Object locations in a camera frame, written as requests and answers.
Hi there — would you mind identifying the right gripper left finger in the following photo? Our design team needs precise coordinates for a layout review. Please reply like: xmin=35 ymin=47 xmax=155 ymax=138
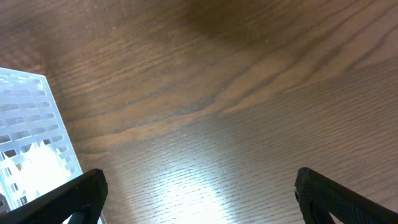
xmin=1 ymin=169 xmax=108 ymax=224

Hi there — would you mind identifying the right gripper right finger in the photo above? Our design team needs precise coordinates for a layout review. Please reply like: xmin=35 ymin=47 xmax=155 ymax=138
xmin=295 ymin=167 xmax=397 ymax=224

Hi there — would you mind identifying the clear white plastic basket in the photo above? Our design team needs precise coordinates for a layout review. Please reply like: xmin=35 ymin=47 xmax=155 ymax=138
xmin=1 ymin=68 xmax=83 ymax=217

